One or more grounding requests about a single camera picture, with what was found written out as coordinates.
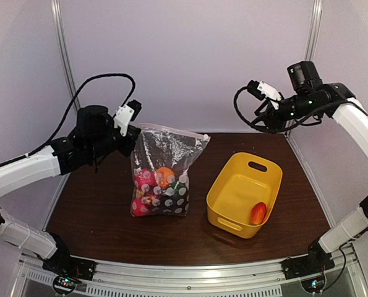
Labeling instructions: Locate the left aluminium frame post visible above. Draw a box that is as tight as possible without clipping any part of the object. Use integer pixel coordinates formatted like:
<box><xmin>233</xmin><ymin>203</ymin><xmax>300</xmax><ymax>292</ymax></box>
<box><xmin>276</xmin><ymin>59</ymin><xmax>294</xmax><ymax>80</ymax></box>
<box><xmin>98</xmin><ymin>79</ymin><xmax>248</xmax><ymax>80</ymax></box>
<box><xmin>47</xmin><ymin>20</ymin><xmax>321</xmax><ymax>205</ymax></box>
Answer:
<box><xmin>50</xmin><ymin>0</ymin><xmax>76</xmax><ymax>97</ymax></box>

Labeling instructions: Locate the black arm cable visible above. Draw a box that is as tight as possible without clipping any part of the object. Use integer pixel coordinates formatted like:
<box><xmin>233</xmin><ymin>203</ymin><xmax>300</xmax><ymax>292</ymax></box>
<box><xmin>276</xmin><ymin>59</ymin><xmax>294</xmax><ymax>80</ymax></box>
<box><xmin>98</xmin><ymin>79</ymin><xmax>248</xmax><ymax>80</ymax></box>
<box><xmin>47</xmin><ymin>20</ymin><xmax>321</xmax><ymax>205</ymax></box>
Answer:
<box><xmin>233</xmin><ymin>86</ymin><xmax>323</xmax><ymax>133</ymax></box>
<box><xmin>0</xmin><ymin>72</ymin><xmax>137</xmax><ymax>168</ymax></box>

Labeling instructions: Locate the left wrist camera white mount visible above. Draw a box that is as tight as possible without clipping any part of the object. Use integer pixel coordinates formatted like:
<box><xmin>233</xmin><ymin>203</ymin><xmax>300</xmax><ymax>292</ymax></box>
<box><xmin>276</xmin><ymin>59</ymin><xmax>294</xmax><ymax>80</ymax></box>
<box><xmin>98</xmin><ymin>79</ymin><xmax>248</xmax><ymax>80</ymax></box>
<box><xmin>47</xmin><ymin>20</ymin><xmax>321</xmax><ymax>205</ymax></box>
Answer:
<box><xmin>113</xmin><ymin>100</ymin><xmax>142</xmax><ymax>137</ymax></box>

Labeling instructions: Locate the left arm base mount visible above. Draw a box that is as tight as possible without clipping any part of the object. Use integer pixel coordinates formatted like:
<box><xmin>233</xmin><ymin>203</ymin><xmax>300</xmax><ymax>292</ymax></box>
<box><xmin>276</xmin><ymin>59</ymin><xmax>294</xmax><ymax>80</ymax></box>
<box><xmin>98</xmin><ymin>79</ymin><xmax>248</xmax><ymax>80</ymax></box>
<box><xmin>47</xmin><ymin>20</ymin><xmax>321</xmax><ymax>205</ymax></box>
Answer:
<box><xmin>37</xmin><ymin>256</ymin><xmax>96</xmax><ymax>296</ymax></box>

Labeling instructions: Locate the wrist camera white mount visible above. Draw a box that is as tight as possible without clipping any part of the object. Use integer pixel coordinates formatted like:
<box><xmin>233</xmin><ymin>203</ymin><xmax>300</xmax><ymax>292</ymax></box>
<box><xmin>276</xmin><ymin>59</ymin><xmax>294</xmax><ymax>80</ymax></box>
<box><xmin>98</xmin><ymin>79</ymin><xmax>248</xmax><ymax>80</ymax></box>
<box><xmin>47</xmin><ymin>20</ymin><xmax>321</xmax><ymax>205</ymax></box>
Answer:
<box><xmin>247</xmin><ymin>80</ymin><xmax>283</xmax><ymax>110</ymax></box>
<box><xmin>113</xmin><ymin>100</ymin><xmax>142</xmax><ymax>137</ymax></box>

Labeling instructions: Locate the aluminium frame post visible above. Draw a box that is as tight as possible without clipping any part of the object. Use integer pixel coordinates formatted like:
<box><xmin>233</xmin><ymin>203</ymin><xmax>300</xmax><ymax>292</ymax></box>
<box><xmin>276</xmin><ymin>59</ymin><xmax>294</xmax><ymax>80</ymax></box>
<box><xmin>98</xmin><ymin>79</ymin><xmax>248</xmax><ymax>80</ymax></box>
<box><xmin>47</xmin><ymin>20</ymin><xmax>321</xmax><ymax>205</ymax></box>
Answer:
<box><xmin>50</xmin><ymin>0</ymin><xmax>76</xmax><ymax>97</ymax></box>
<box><xmin>284</xmin><ymin>0</ymin><xmax>323</xmax><ymax>137</ymax></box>

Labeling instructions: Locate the red toy strawberry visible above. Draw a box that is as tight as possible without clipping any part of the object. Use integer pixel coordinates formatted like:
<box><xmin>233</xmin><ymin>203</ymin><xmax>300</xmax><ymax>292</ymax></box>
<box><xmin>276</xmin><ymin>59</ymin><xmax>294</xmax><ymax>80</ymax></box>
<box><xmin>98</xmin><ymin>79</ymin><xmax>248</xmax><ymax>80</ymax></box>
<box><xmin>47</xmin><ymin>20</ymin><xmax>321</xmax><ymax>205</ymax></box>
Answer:
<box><xmin>134</xmin><ymin>168</ymin><xmax>157</xmax><ymax>192</ymax></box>

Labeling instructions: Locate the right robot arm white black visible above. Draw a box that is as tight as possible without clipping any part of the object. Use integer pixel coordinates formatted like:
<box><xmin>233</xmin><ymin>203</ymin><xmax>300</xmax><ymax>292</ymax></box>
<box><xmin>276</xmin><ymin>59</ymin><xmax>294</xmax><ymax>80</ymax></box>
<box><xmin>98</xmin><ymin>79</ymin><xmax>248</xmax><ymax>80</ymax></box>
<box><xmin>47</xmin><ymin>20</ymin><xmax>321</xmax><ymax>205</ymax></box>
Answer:
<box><xmin>247</xmin><ymin>61</ymin><xmax>368</xmax><ymax>273</ymax></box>

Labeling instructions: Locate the orange toy fruit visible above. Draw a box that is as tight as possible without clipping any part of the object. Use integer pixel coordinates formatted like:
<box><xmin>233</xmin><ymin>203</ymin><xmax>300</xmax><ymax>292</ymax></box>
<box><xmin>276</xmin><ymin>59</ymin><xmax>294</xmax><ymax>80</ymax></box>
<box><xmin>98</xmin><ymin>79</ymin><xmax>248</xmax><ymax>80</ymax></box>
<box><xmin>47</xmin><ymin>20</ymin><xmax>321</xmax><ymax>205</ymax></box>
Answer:
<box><xmin>155</xmin><ymin>167</ymin><xmax>176</xmax><ymax>189</ymax></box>

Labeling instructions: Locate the dark red toy apple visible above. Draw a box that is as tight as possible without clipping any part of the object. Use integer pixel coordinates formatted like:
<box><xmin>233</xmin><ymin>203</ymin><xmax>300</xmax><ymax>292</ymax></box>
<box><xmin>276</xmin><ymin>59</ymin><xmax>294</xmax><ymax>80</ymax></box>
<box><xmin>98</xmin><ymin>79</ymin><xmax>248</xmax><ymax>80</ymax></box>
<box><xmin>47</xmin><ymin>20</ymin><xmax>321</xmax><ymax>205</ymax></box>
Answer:
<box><xmin>141</xmin><ymin>192</ymin><xmax>161</xmax><ymax>207</ymax></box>

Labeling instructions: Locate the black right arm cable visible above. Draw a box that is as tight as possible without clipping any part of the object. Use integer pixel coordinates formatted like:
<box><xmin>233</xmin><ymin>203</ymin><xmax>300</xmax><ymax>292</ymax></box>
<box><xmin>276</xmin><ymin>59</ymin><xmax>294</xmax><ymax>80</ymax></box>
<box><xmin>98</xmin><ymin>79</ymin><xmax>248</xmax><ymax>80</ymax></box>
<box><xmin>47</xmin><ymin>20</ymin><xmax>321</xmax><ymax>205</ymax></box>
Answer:
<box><xmin>233</xmin><ymin>86</ymin><xmax>323</xmax><ymax>133</ymax></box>

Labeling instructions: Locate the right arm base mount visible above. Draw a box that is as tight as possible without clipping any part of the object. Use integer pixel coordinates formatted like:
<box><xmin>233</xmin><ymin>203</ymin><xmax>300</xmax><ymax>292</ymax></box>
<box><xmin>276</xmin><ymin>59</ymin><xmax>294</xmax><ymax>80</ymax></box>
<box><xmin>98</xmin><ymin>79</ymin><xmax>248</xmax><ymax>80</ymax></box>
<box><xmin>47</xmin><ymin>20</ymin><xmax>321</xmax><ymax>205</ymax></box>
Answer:
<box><xmin>281</xmin><ymin>255</ymin><xmax>335</xmax><ymax>295</ymax></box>

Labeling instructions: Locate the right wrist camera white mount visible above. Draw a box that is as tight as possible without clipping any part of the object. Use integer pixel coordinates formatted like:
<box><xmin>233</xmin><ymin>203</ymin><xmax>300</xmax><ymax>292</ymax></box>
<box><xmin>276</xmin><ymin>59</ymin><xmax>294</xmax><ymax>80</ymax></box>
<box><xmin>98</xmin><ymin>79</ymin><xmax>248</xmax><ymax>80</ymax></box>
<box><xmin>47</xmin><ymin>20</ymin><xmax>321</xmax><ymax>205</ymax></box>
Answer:
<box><xmin>247</xmin><ymin>80</ymin><xmax>283</xmax><ymax>110</ymax></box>

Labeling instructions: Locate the front aluminium rail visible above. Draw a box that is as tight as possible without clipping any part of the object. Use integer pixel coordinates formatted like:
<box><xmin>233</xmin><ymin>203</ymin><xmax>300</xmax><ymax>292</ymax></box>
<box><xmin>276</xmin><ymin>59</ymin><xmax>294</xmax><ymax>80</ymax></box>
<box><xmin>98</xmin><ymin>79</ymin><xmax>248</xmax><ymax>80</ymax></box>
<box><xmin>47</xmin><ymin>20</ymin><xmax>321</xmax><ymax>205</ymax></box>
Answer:
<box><xmin>16</xmin><ymin>241</ymin><xmax>367</xmax><ymax>297</ymax></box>

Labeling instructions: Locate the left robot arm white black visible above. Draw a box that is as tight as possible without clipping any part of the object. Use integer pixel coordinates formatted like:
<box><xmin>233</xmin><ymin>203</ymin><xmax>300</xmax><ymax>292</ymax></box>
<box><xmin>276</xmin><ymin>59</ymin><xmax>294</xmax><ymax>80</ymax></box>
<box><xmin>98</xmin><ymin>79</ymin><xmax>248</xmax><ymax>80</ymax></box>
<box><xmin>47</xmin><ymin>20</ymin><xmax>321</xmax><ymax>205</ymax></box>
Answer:
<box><xmin>0</xmin><ymin>100</ymin><xmax>142</xmax><ymax>275</ymax></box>

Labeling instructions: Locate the clear zip top bag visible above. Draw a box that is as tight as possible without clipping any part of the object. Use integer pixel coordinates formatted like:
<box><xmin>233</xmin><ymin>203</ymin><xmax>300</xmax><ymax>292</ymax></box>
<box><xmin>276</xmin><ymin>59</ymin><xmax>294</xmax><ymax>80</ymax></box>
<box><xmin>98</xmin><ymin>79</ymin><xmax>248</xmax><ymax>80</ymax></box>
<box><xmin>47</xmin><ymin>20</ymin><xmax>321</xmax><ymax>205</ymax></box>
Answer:
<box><xmin>131</xmin><ymin>124</ymin><xmax>211</xmax><ymax>217</ymax></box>

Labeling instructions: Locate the right aluminium frame post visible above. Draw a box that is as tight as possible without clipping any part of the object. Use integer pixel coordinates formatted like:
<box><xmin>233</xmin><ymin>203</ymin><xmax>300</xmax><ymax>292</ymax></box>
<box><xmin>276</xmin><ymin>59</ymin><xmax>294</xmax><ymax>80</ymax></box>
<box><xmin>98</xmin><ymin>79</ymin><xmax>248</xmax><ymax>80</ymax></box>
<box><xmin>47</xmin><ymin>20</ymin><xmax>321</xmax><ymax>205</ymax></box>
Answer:
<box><xmin>284</xmin><ymin>0</ymin><xmax>323</xmax><ymax>137</ymax></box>

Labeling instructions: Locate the orange red toy mango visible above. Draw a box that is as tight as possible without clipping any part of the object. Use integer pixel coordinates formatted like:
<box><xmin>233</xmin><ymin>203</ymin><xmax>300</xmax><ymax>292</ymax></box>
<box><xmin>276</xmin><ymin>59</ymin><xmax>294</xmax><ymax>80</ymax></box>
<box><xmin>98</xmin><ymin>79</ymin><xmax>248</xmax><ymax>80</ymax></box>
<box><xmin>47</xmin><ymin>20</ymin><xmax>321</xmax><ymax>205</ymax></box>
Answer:
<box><xmin>250</xmin><ymin>202</ymin><xmax>267</xmax><ymax>225</ymax></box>

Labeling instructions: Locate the green toy lime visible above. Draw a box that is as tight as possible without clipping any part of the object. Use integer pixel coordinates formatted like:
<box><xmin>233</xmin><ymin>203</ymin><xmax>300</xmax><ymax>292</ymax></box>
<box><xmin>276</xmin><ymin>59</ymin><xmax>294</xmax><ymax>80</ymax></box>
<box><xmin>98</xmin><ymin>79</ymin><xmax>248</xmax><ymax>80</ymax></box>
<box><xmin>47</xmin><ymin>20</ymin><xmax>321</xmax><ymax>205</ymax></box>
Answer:
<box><xmin>164</xmin><ymin>181</ymin><xmax>188</xmax><ymax>200</ymax></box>

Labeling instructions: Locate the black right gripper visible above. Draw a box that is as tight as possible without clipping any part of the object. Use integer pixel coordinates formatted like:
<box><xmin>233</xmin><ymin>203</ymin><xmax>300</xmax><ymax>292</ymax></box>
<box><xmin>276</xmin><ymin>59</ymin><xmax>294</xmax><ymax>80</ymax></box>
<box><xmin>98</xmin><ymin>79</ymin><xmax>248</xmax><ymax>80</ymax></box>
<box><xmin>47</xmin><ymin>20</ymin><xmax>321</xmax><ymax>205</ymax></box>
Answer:
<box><xmin>249</xmin><ymin>90</ymin><xmax>321</xmax><ymax>134</ymax></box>

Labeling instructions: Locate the yellow plastic basket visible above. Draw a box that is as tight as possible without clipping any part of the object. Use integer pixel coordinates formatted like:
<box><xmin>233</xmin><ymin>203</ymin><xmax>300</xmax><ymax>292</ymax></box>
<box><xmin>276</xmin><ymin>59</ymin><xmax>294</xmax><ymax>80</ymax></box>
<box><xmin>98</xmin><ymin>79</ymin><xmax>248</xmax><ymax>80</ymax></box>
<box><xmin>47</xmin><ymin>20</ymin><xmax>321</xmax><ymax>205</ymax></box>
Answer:
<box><xmin>206</xmin><ymin>152</ymin><xmax>283</xmax><ymax>239</ymax></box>

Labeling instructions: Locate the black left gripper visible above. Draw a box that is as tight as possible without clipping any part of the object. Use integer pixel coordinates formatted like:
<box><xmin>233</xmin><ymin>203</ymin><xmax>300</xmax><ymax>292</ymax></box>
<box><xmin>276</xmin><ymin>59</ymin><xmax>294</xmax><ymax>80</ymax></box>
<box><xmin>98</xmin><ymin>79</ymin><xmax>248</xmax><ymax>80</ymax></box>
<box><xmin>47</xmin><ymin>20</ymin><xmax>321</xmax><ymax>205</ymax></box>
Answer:
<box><xmin>87</xmin><ymin>119</ymin><xmax>140</xmax><ymax>160</ymax></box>

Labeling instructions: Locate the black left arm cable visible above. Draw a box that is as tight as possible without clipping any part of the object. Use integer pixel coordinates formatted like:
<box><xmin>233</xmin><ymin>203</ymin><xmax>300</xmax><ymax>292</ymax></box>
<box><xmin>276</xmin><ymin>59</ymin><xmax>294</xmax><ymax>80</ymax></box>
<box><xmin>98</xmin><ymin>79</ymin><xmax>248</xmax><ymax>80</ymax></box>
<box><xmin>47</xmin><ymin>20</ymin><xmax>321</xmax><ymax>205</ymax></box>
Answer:
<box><xmin>0</xmin><ymin>72</ymin><xmax>137</xmax><ymax>168</ymax></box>

